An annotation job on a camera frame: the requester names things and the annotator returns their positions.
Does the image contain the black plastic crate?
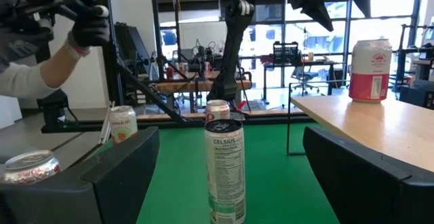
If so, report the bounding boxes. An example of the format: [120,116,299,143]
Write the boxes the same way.
[273,41,300,65]

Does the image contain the white Diet Coke can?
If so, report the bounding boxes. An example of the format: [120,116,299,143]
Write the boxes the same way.
[205,99,231,123]

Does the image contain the person's hand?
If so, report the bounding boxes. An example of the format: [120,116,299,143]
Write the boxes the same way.
[69,5,111,48]

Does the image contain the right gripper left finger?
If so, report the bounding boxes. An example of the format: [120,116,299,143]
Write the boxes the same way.
[0,126,161,224]

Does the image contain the wooden shelf black legs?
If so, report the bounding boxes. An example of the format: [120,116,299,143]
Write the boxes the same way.
[286,79,434,173]

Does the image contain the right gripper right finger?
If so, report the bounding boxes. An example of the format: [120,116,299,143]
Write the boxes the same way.
[302,126,434,224]

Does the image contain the person's forearm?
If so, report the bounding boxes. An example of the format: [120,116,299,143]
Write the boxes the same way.
[0,30,92,99]

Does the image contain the black rig frame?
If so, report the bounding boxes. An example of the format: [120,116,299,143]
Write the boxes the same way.
[40,0,315,134]

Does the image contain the wooden workbench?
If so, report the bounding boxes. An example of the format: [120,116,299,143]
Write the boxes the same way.
[154,70,252,94]

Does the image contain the office chair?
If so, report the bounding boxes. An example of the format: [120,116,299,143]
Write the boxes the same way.
[291,66,321,96]

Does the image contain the black leader arm handle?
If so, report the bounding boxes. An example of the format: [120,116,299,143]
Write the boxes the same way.
[0,0,110,40]

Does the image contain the green table mat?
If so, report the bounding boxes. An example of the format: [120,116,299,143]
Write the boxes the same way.
[135,122,341,224]

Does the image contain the silver Diet Coke can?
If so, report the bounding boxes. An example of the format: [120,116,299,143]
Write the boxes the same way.
[3,149,61,185]

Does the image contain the Spindrift can pink band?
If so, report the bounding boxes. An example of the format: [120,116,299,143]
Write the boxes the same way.
[348,39,393,103]

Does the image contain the Spindrift can green circle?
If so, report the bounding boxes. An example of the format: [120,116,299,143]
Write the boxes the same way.
[108,105,139,145]

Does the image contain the white Celsius can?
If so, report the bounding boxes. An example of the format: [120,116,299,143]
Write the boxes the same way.
[204,119,247,224]

